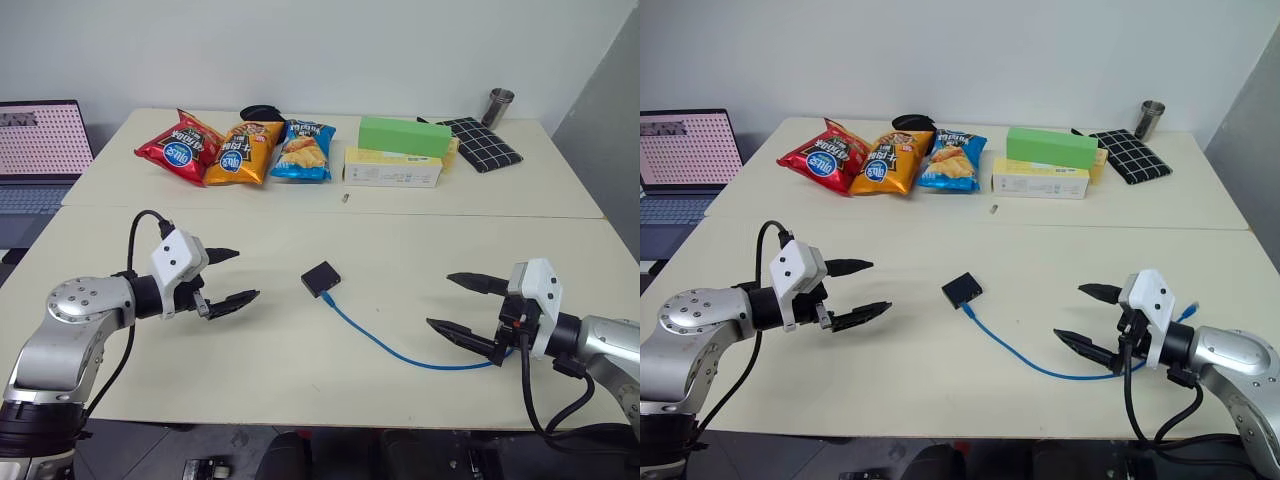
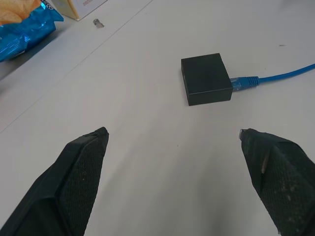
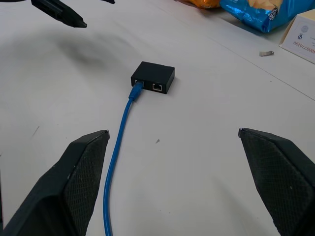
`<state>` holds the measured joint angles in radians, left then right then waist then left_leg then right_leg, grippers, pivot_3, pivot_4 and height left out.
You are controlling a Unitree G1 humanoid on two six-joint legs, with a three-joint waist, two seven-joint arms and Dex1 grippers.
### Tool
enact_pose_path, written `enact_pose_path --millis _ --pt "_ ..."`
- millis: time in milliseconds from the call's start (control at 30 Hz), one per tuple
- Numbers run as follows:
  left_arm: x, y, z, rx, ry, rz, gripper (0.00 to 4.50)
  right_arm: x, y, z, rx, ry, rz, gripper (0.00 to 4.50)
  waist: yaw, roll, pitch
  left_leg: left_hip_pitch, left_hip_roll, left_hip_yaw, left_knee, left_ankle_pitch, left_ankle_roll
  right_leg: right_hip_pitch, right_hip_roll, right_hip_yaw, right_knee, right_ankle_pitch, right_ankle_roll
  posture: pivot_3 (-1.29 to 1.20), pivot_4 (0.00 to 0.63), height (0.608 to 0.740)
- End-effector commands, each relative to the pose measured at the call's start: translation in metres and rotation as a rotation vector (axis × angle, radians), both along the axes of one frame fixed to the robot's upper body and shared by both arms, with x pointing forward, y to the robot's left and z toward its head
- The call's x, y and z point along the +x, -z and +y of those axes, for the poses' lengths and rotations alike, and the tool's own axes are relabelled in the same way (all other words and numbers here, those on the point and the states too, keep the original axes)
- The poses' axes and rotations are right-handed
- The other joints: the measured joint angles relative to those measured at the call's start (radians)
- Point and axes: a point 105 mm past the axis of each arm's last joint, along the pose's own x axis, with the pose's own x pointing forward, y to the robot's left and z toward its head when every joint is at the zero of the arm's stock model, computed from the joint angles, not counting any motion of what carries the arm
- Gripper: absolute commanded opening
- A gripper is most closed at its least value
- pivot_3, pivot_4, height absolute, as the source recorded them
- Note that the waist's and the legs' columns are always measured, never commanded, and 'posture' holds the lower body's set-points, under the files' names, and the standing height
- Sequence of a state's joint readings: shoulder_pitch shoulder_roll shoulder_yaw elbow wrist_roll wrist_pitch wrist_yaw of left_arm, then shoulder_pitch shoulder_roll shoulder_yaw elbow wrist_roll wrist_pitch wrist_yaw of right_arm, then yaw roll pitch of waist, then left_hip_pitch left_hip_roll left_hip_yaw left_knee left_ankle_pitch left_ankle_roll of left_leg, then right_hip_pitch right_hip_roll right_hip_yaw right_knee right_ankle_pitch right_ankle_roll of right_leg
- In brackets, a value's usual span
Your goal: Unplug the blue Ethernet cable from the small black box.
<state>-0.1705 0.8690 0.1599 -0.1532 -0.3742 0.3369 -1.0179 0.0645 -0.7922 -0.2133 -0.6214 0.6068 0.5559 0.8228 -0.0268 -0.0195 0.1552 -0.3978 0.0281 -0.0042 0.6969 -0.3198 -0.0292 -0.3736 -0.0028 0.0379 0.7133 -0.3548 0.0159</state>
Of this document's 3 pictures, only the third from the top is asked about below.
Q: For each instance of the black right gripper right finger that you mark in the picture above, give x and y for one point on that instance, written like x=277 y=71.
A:
x=283 y=177

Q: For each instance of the small silver metal clip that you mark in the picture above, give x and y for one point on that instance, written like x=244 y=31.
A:
x=266 y=53

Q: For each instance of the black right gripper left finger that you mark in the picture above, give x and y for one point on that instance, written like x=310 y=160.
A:
x=61 y=186

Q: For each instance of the orange snack bag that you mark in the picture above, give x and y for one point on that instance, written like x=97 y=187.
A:
x=203 y=3

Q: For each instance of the white cardboard box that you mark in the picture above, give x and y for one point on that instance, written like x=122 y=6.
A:
x=300 y=34

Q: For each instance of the blue chip bag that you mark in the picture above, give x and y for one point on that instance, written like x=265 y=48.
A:
x=261 y=12

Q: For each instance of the black network adapter box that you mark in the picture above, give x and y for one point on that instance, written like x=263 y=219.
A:
x=155 y=73

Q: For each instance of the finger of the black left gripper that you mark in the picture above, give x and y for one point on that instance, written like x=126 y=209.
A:
x=61 y=12
x=109 y=1

